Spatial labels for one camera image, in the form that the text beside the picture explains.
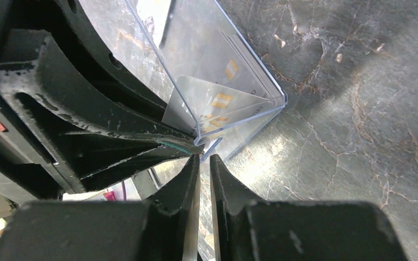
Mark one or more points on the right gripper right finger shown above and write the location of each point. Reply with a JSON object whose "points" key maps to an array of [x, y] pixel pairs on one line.
{"points": [[247, 227]]}

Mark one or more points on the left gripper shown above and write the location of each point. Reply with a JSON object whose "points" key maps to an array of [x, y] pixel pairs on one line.
{"points": [[75, 119]]}

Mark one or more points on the clear plastic card sleeve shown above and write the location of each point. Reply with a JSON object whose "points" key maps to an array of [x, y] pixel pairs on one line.
{"points": [[191, 55]]}

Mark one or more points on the stacked VIP credit cards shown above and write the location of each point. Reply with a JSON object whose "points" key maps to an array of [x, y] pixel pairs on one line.
{"points": [[226, 61]]}

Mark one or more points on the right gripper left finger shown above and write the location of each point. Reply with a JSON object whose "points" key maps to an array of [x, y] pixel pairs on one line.
{"points": [[163, 226]]}

